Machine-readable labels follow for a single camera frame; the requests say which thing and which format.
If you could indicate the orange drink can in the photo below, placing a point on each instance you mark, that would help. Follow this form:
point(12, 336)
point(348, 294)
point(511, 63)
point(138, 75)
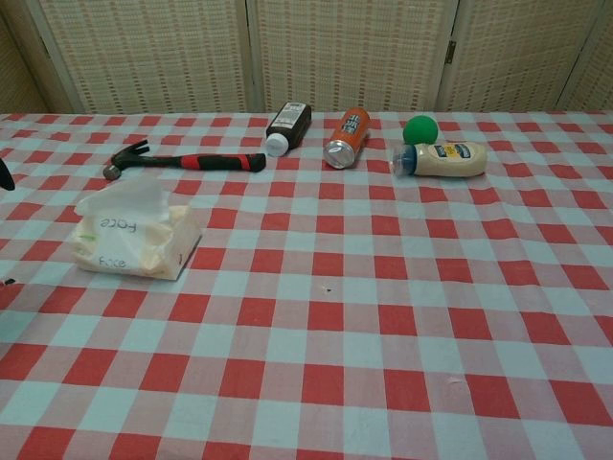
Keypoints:
point(348, 136)

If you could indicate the green ball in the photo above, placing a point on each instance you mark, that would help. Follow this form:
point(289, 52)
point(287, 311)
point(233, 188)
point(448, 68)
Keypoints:
point(421, 130)

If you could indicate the brown bottle white cap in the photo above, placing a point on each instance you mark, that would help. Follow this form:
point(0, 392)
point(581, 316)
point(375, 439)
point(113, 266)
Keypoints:
point(288, 125)

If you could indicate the woven folding screen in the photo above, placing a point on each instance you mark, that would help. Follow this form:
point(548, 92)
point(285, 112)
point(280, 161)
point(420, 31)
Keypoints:
point(335, 52)

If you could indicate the mayonnaise bottle blue cap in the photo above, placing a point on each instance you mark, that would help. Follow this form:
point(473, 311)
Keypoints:
point(450, 159)

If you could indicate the black red claw hammer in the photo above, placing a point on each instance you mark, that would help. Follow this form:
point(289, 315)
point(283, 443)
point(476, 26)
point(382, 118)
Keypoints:
point(201, 162)

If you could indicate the red white checkered tablecloth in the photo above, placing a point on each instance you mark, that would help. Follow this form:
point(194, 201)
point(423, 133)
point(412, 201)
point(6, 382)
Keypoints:
point(335, 311)

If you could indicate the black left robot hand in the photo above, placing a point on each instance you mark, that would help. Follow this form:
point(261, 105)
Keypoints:
point(5, 178)

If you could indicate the clear plastic bag of wipes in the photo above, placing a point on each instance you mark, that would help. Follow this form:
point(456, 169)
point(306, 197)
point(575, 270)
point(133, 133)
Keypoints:
point(143, 242)

